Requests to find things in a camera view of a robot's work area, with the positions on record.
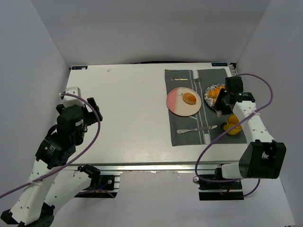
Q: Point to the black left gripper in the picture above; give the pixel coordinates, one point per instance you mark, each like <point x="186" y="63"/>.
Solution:
<point x="88" y="113"/>

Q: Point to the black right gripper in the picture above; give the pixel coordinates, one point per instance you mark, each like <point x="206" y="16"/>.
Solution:
<point x="221" y="101"/>

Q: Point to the metal tongs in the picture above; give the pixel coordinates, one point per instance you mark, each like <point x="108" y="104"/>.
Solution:
<point x="219" y="113"/>

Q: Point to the round sesame bun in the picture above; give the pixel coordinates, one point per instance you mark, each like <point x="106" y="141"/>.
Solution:
<point x="189" y="98"/>

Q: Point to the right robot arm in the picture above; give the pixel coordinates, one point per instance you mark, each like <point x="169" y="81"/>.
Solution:
<point x="263" y="157"/>

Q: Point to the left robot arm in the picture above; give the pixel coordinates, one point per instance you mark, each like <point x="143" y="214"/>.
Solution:
<point x="35" y="208"/>

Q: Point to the long bread roll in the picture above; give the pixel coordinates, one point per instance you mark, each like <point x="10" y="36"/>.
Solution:
<point x="215" y="92"/>

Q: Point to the blue patterned plate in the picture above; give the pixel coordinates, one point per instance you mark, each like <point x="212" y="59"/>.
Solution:
<point x="210" y="101"/>

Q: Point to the yellow mug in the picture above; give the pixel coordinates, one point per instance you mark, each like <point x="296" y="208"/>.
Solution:
<point x="231" y="121"/>

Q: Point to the right blue corner label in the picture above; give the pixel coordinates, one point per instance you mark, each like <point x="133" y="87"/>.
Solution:
<point x="219" y="64"/>

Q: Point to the blue corner label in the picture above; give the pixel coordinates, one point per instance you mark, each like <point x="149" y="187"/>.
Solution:
<point x="219" y="64"/>
<point x="79" y="67"/>

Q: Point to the pink and cream plate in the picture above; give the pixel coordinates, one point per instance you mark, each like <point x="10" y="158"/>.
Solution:
<point x="178" y="106"/>

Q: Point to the left blue corner label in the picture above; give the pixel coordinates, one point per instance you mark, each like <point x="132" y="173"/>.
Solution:
<point x="79" y="67"/>

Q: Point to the silver table knife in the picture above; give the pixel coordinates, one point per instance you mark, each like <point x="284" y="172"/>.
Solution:
<point x="180" y="131"/>

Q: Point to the small silver spoon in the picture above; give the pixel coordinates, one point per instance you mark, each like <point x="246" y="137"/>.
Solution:
<point x="179" y="79"/>

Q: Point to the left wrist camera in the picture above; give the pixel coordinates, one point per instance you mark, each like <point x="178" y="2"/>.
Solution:
<point x="71" y="94"/>

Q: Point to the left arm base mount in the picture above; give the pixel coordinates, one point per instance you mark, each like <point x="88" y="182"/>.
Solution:
<point x="105" y="187"/>

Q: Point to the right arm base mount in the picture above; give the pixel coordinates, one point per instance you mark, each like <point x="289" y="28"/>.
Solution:
<point x="219" y="191"/>

